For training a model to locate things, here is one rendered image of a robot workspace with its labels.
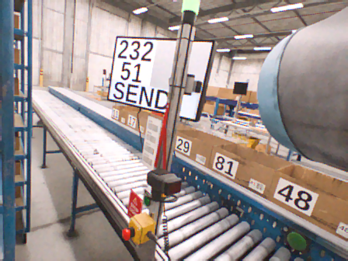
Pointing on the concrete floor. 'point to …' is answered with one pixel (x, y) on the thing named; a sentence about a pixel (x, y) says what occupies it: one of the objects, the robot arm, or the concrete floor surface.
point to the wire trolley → (226, 133)
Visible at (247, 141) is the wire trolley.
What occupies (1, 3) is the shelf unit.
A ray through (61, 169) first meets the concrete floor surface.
